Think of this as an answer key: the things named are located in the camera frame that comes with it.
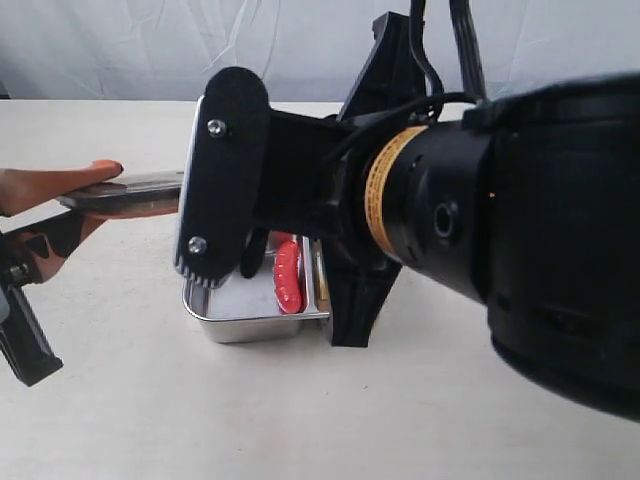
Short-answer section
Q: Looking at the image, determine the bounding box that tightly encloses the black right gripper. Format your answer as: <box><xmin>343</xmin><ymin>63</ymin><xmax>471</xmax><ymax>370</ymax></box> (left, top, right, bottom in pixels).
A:
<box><xmin>239</xmin><ymin>12</ymin><xmax>430</xmax><ymax>347</ymax></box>

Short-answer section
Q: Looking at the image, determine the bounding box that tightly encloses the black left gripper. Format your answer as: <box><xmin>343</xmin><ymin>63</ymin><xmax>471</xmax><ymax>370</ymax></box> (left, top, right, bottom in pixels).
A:
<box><xmin>1</xmin><ymin>160</ymin><xmax>123</xmax><ymax>386</ymax></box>

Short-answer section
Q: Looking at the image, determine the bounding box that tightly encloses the red sausage toy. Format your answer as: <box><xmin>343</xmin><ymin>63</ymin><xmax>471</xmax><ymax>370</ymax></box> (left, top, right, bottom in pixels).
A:
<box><xmin>273</xmin><ymin>240</ymin><xmax>303</xmax><ymax>314</ymax></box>

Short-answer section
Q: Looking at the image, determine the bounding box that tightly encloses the dark transparent lid orange seal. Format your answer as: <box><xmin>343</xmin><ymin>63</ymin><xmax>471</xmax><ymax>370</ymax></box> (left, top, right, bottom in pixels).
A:
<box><xmin>56</xmin><ymin>170</ymin><xmax>184</xmax><ymax>219</ymax></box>

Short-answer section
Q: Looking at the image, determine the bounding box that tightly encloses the steel two-compartment lunch box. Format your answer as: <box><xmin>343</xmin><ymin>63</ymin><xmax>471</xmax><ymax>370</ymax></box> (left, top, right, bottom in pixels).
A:
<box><xmin>183</xmin><ymin>232</ymin><xmax>331</xmax><ymax>344</ymax></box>

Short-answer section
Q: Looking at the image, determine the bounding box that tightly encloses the blue-grey backdrop cloth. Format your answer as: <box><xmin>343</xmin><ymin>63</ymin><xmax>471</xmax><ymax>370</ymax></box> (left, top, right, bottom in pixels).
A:
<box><xmin>1</xmin><ymin>1</ymin><xmax>639</xmax><ymax>101</ymax></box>

